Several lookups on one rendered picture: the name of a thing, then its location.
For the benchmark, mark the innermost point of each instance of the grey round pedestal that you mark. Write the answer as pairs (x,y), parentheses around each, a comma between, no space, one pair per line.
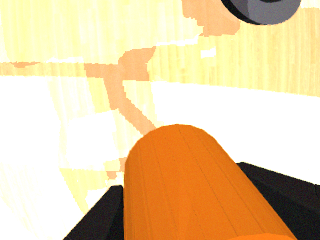
(262,12)

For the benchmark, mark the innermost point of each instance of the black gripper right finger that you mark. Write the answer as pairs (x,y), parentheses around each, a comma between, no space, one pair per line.
(296,201)

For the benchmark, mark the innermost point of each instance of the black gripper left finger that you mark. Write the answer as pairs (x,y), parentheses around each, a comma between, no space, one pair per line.
(105,220)

